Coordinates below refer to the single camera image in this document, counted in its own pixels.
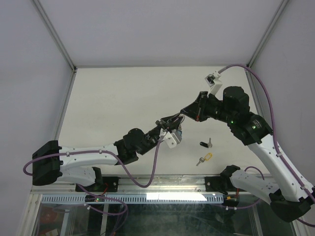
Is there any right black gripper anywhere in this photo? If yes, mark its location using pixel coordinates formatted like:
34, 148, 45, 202
180, 91, 235, 124

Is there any large keyring with coloured keys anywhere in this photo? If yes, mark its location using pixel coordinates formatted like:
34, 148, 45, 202
172, 115, 185, 141

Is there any key with black tag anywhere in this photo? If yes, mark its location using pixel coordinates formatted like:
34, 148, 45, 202
199, 138, 213, 148

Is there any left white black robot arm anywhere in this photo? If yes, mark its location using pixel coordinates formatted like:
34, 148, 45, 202
31, 114, 184, 191

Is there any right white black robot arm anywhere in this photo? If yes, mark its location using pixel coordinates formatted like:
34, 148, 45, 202
181, 86, 315, 222

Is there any key with yellow tag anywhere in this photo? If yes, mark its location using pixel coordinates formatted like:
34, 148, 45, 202
196, 153, 213, 166

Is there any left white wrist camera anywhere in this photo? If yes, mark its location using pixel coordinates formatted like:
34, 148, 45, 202
161, 130, 182, 148

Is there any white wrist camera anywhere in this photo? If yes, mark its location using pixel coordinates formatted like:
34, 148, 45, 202
161, 130, 182, 148
205, 71, 222, 95

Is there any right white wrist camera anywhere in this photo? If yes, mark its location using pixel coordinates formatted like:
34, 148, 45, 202
205, 71, 222, 95

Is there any aluminium mounting rail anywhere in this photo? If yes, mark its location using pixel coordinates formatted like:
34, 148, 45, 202
31, 175, 236, 194

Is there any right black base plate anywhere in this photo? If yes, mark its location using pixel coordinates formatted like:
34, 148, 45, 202
204, 176, 237, 195

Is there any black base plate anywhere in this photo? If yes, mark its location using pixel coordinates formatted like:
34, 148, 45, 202
84, 176, 120, 193
204, 176, 237, 195

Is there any grey slotted cable duct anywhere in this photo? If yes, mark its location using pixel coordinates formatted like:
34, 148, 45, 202
42, 192, 223, 205

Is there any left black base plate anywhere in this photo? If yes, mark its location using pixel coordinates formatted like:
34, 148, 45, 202
84, 176, 120, 193

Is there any right aluminium frame post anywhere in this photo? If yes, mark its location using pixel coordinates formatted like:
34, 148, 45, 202
247, 0, 291, 67

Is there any aluminium frame post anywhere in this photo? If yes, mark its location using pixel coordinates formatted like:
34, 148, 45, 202
31, 0, 77, 72
247, 0, 291, 67

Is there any left aluminium frame post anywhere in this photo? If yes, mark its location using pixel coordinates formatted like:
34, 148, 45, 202
31, 0, 77, 72

